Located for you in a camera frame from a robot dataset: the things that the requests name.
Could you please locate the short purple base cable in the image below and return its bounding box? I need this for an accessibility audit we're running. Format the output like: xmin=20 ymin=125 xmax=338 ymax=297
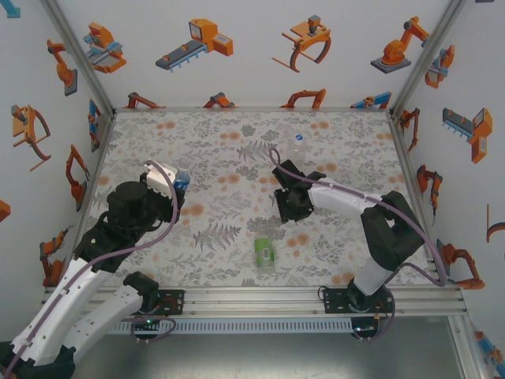
xmin=129 ymin=311 xmax=178 ymax=345
xmin=352 ymin=291 xmax=397 ymax=343

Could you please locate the aluminium mounting rail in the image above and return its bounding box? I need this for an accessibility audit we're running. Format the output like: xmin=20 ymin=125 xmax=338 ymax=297
xmin=43 ymin=286 xmax=466 ymax=318

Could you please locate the aluminium frame bar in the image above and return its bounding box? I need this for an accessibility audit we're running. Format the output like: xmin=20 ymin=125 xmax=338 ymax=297
xmin=113 ymin=105 xmax=394 ymax=115
xmin=74 ymin=112 xmax=118 ymax=293
xmin=388 ymin=114 xmax=439 ymax=253

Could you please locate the green label plastic bottle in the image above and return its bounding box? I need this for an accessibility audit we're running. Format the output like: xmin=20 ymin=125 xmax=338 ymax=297
xmin=254 ymin=235 xmax=278 ymax=274

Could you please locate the aluminium frame post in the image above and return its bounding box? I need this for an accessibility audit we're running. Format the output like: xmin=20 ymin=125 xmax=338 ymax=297
xmin=39 ymin=0 xmax=118 ymax=118
xmin=388 ymin=0 xmax=470 ymax=118

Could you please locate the blue label plastic bottle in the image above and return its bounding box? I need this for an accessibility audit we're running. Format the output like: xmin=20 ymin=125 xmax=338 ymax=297
xmin=173 ymin=168 xmax=193 ymax=193

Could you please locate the floral patterned tablecloth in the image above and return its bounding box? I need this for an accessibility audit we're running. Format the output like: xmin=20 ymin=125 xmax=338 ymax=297
xmin=78 ymin=110 xmax=435 ymax=289

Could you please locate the slotted grey cable duct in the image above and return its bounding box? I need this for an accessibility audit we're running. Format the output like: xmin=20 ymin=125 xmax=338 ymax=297
xmin=106 ymin=317 xmax=354 ymax=336

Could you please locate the clear unlabelled plastic bottle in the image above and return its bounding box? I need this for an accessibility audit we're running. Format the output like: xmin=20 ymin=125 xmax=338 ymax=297
xmin=286 ymin=133 xmax=311 ymax=167

